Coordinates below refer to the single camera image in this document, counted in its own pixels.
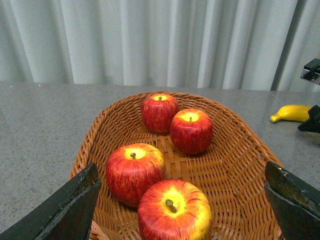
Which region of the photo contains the red apple middle right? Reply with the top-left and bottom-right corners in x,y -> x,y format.
169,108 -> 213,155

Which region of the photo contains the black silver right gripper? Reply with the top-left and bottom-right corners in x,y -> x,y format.
297,58 -> 320,133

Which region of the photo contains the grey pleated curtain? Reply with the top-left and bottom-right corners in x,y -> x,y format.
0,0 -> 320,92

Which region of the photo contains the yellow curved banana on table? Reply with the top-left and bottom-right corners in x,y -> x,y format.
270,104 -> 312,123

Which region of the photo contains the brown wicker basket left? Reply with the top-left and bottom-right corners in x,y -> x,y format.
70,92 -> 284,240

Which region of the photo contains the red apple rear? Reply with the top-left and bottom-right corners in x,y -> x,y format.
141,93 -> 179,134

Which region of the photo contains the red apple middle left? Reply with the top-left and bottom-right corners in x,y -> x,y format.
106,143 -> 167,208

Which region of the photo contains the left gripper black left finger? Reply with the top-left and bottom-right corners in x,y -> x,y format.
0,163 -> 102,240

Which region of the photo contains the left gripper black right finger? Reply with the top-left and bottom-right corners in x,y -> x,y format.
264,161 -> 320,240

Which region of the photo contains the red yellow apple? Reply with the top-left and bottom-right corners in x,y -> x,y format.
137,179 -> 213,240

